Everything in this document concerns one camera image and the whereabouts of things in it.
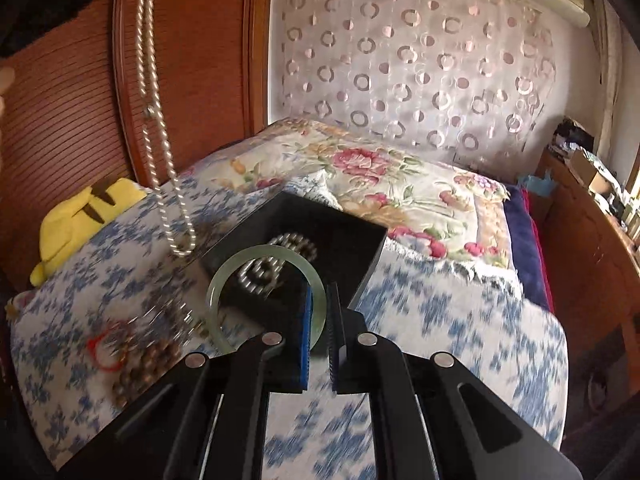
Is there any navy blue blanket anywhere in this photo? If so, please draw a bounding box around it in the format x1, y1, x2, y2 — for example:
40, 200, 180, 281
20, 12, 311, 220
503, 184, 554, 312

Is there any blue floral white cloth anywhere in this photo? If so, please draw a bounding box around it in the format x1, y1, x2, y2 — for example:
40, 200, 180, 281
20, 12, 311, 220
11, 174, 568, 479

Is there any wooden side cabinet counter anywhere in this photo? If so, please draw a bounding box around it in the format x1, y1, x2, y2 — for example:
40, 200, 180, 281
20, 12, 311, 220
534, 146, 640, 361

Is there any wooden louvered wardrobe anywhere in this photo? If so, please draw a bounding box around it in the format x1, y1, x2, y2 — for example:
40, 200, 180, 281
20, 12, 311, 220
1, 0, 269, 290

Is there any person's left hand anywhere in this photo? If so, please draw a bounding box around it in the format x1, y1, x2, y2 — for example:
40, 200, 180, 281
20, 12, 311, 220
0, 66, 15, 117

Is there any yellow plush toy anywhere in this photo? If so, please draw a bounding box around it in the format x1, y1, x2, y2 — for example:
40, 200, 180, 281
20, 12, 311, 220
29, 177, 146, 287

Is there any floral quilt bedspread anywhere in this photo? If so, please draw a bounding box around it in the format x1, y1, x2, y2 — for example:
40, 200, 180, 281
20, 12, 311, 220
194, 118, 514, 270

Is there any brown wooden bead bracelet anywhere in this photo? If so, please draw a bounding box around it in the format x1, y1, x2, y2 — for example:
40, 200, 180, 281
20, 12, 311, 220
112, 339, 184, 409

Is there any white pearl necklace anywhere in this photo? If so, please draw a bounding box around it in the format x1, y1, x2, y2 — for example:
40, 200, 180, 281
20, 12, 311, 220
134, 0, 199, 259

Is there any circle-patterned sheer curtain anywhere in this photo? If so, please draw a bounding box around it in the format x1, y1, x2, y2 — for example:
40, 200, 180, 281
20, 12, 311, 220
271, 0, 555, 171

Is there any red cord bracelet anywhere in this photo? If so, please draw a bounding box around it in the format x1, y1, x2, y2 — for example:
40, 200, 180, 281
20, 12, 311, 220
86, 320, 134, 373

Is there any pale green jade bangle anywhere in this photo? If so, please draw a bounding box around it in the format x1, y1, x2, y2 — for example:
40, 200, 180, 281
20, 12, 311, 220
203, 233, 326, 354

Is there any silver metal bangle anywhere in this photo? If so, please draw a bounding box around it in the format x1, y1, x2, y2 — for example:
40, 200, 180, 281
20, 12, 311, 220
127, 294, 208, 348

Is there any cardboard box on counter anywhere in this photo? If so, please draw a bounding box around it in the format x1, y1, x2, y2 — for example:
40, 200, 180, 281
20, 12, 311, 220
567, 150, 614, 196

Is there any black square jewelry box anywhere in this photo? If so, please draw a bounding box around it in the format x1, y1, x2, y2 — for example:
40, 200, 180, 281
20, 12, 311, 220
192, 188, 388, 321

